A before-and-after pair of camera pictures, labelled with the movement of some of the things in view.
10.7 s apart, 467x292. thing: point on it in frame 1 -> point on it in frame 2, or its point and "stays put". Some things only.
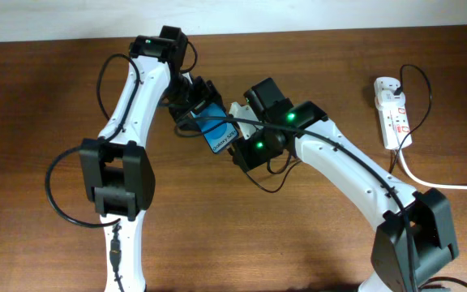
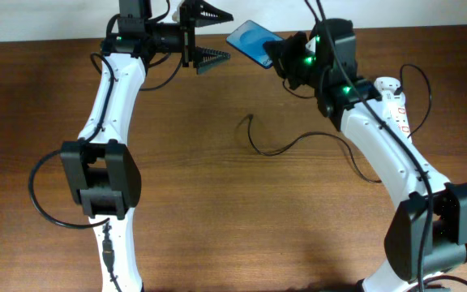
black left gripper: x=207 y=92 -> x=186 y=39
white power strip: x=392 y=114 stays put
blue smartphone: x=220 y=137 -> x=249 y=38
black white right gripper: x=247 y=158 -> x=286 y=49
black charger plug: x=397 y=92 stays put
